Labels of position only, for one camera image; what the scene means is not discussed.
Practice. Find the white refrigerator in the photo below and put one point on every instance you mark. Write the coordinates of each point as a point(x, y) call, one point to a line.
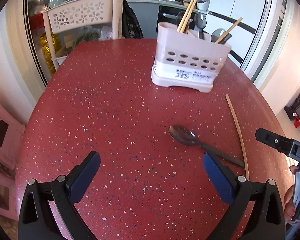
point(224, 13)

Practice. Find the white plastic utensil holder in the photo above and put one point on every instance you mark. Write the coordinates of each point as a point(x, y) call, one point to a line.
point(185, 60)

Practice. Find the dark plastic spoon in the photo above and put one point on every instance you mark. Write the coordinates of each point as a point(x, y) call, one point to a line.
point(178, 21)
point(186, 137)
point(217, 34)
point(200, 23)

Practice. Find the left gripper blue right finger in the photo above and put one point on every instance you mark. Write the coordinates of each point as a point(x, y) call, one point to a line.
point(233, 190)

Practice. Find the built-in black oven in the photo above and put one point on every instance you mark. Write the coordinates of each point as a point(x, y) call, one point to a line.
point(170, 15)

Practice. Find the black plastic bag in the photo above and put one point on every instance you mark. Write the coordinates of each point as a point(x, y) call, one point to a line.
point(130, 24)

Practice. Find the pink plastic stool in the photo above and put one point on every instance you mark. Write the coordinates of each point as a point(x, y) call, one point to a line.
point(11, 135)

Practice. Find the white perforated storage cart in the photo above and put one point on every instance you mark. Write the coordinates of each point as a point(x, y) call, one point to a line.
point(80, 13)

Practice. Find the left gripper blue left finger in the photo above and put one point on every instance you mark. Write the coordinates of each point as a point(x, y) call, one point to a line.
point(66, 193)

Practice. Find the person's right hand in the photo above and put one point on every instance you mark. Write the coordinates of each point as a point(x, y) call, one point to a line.
point(289, 210)

